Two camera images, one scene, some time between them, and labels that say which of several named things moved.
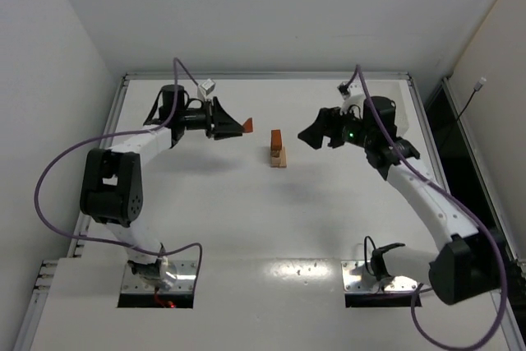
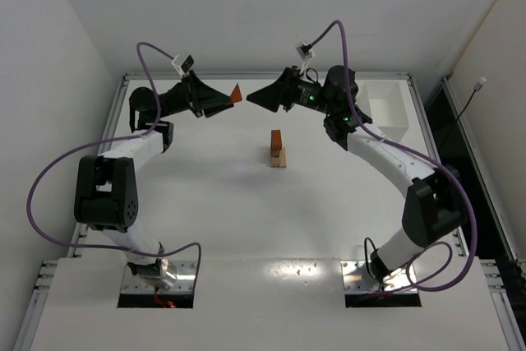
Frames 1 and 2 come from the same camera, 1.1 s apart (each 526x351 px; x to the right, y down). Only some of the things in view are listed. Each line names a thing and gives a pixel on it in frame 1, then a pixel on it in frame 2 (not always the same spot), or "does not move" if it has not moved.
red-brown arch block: x=275 y=140 does not move
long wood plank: x=283 y=158 does not move
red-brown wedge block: x=247 y=127 → x=236 y=95
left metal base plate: x=184 y=271 does not move
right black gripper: x=334 y=126 → x=290 y=90
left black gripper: x=210 y=118 → x=193 y=94
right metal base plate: x=356 y=278 does not move
